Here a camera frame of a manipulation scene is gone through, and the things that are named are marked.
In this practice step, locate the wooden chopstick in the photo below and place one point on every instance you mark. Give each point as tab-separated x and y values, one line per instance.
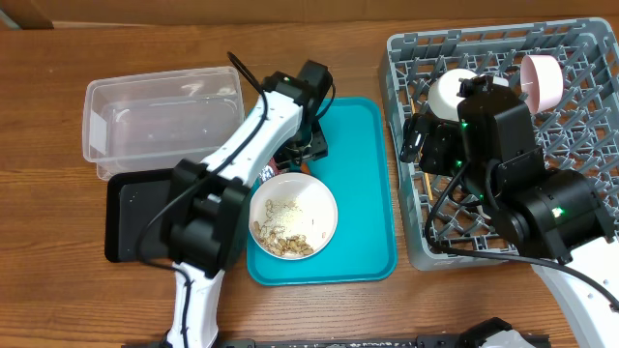
426	178

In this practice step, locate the pink plate with food scraps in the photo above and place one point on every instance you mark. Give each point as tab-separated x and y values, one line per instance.
293	216

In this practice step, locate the grey dishwasher rack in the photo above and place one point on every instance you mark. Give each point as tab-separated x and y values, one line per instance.
580	133

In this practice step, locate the white bowl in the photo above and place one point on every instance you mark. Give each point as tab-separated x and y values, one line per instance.
443	95

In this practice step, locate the black rectangular tray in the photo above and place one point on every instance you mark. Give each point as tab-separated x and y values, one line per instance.
140	217

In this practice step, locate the pink bowl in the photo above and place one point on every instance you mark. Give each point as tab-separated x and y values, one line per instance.
541	80

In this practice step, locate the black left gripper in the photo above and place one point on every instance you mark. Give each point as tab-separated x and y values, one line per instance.
319	150

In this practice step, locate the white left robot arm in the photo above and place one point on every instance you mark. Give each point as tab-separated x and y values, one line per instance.
284	104

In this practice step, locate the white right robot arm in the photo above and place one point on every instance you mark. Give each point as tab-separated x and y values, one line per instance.
554	217

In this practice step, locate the orange carrot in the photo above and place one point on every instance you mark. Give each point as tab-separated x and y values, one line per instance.
305	168

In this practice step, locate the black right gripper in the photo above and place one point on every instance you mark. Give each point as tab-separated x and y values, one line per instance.
438	132

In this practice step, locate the clear plastic bin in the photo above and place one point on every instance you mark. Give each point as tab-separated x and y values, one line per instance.
153	120

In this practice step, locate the red foil snack wrapper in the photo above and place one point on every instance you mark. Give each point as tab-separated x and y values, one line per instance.
269	171

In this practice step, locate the teal serving tray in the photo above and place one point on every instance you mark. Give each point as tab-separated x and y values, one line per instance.
364	247

